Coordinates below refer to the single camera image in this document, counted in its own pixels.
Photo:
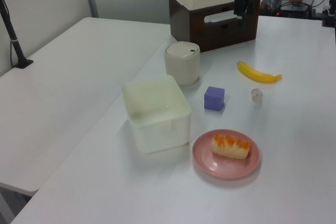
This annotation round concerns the bread with orange topping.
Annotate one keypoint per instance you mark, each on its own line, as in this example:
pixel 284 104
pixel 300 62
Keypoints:
pixel 230 147

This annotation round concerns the dark brown drawer box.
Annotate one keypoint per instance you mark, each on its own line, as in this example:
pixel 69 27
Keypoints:
pixel 210 32

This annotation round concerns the black electronics box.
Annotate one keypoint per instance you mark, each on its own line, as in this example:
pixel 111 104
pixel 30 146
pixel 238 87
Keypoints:
pixel 294 9

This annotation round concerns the yellow banana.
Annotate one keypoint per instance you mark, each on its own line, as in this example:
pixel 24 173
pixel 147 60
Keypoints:
pixel 258 75

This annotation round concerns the black clamp stand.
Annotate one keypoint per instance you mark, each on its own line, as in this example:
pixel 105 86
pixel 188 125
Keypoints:
pixel 328 15

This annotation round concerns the beige trash can with lid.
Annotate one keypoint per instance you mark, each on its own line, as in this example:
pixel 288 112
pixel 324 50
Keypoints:
pixel 182 69

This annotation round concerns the purple cube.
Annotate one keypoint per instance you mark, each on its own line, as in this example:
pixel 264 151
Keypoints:
pixel 213 99

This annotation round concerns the white square plastic container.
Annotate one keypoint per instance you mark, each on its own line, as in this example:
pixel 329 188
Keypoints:
pixel 157 108

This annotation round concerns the pink round plate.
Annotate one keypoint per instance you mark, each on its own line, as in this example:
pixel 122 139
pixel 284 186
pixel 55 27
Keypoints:
pixel 210 158

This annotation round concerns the black camera pole with clamp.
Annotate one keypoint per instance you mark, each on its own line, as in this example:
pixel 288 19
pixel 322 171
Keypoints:
pixel 15 43

